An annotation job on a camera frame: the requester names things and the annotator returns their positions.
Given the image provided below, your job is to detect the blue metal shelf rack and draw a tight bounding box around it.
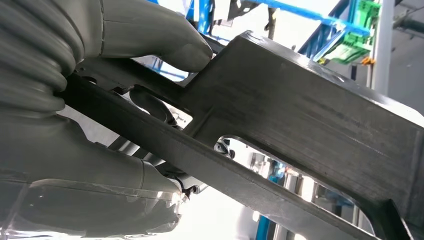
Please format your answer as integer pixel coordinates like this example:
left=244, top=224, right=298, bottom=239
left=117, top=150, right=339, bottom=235
left=145, top=0, right=372, bottom=82

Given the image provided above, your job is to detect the grey vertical column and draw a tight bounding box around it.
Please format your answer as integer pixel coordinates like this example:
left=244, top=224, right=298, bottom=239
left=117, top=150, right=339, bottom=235
left=370, top=0, right=396, bottom=97

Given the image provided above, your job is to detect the green plastic crate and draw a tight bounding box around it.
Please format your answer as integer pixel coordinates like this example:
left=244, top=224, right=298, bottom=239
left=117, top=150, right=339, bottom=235
left=317, top=41, right=374, bottom=66
left=342, top=0, right=382, bottom=46

